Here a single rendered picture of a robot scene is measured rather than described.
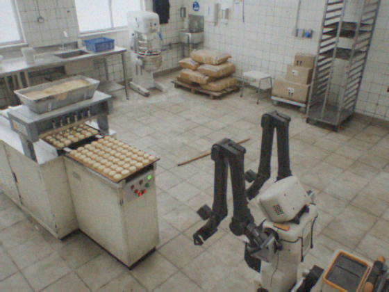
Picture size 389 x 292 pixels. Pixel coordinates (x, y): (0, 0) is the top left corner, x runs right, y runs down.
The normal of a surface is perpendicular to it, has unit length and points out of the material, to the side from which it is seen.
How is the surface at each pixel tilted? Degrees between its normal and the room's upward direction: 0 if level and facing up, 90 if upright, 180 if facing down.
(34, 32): 90
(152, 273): 0
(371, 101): 90
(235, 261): 0
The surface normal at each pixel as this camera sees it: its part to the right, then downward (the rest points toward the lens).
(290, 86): -0.64, 0.33
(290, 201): 0.57, -0.37
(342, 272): 0.00, -0.88
